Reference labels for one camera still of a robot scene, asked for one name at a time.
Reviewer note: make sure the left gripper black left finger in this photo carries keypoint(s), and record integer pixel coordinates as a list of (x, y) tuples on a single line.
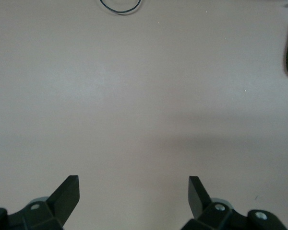
[(62, 198)]

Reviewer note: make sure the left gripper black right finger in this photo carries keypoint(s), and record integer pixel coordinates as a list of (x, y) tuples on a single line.
[(196, 198)]

